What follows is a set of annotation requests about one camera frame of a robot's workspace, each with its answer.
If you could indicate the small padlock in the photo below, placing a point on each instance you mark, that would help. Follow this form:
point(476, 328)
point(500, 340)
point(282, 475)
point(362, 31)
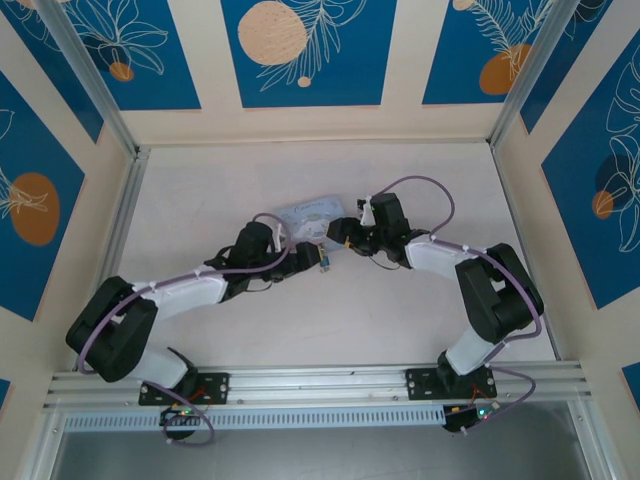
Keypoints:
point(325, 261)

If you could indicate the black controller board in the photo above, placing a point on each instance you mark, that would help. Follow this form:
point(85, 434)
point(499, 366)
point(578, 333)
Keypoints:
point(180, 415)
point(467, 416)

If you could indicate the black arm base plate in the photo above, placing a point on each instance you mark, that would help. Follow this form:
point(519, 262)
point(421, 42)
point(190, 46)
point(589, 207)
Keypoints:
point(422, 382)
point(217, 387)

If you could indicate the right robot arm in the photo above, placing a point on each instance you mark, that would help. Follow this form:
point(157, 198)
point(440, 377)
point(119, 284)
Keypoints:
point(500, 295)

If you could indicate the blue floral wall panel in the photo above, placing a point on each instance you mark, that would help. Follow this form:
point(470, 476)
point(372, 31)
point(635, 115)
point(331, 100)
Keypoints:
point(30, 200)
point(595, 190)
point(310, 55)
point(145, 55)
point(480, 55)

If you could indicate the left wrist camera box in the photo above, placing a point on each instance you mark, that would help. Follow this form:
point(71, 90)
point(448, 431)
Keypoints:
point(278, 234)

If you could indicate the aluminium mounting rail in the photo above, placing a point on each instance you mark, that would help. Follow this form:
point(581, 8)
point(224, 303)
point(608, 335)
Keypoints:
point(320, 385)

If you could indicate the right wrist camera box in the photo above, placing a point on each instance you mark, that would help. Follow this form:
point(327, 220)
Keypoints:
point(367, 215)

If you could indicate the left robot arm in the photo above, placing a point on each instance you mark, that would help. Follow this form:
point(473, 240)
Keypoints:
point(185, 292)

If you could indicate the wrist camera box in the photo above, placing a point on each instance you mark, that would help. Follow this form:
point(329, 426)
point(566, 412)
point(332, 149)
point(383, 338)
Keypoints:
point(367, 215)
point(278, 234)

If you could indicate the grey metal sheet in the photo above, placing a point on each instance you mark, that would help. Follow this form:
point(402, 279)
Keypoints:
point(320, 455)

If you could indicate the aluminium side rail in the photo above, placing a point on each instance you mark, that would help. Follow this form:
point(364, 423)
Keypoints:
point(127, 210)

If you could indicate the aluminium frame post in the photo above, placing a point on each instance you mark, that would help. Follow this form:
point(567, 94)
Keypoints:
point(85, 70)
point(535, 65)

